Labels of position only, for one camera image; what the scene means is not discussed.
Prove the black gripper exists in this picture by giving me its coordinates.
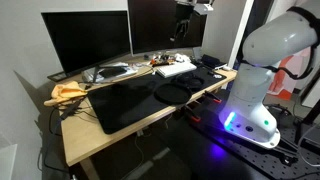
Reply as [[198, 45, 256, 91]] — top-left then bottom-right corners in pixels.
[[170, 4, 193, 42]]

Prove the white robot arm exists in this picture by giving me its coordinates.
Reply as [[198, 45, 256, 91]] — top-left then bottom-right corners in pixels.
[[218, 0, 320, 149]]

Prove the right black monitor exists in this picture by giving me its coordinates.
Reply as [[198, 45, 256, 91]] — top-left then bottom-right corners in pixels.
[[127, 0, 207, 54]]

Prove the black monitor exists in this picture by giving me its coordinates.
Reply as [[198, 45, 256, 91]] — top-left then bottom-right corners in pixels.
[[41, 11, 130, 76], [127, 0, 207, 54]]

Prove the black notebook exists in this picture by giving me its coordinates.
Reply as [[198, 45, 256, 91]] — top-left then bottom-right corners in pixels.
[[201, 54, 226, 69]]

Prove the white keyboard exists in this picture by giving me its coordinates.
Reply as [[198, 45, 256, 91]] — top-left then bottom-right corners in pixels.
[[157, 62, 196, 78]]

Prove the black headphone case lid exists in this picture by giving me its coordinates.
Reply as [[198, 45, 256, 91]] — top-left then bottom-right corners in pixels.
[[154, 83, 192, 105]]

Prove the left black monitor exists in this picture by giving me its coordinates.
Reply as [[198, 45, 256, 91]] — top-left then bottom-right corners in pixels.
[[41, 11, 130, 76]]

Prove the grey monitor stand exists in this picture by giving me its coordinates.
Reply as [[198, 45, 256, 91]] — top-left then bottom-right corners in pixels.
[[82, 62, 138, 83]]

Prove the black desk mat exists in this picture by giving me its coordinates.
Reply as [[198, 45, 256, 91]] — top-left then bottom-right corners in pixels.
[[88, 68, 225, 134]]

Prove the orange cloth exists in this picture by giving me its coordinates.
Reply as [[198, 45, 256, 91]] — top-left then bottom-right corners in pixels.
[[44, 81, 87, 106]]

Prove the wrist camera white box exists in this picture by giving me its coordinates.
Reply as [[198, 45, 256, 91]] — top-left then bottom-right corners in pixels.
[[194, 3, 213, 15]]

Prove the red handled clamp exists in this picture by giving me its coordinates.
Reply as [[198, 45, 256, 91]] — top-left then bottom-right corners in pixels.
[[184, 106, 201, 122], [204, 91, 222, 103]]

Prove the black power adapter cable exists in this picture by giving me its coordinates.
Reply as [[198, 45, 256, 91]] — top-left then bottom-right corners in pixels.
[[48, 98, 99, 136]]

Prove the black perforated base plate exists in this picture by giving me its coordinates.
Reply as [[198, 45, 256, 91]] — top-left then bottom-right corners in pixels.
[[190, 109, 320, 180]]

